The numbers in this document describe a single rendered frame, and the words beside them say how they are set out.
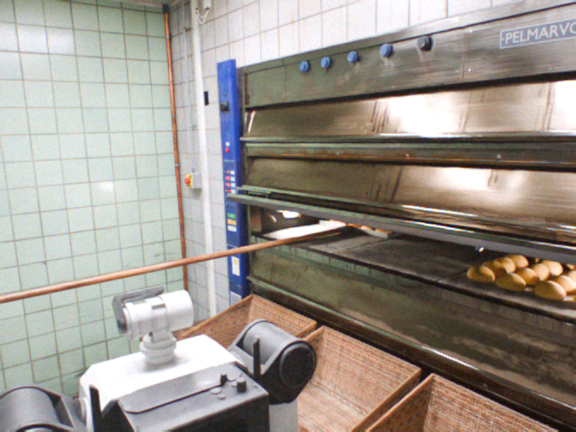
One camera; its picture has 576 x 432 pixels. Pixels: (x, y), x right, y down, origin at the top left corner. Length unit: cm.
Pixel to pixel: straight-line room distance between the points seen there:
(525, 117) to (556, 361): 74
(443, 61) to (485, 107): 23
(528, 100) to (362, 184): 72
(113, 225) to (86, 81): 92
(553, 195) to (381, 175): 66
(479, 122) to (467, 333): 73
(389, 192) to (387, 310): 49
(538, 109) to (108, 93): 251
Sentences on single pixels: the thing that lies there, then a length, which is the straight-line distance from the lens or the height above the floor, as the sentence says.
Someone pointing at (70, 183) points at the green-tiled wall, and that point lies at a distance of 324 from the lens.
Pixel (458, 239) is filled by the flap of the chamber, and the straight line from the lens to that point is 158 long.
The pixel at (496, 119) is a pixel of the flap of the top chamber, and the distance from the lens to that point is 164.
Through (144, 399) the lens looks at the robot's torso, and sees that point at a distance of 79.
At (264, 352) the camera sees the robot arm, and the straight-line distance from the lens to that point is 93.
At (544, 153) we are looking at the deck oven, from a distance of 159.
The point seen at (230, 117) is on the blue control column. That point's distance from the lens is 274.
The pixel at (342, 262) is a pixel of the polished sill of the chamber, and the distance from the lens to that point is 216.
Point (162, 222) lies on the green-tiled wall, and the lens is 345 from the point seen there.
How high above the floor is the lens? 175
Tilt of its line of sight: 11 degrees down
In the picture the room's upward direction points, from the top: 2 degrees counter-clockwise
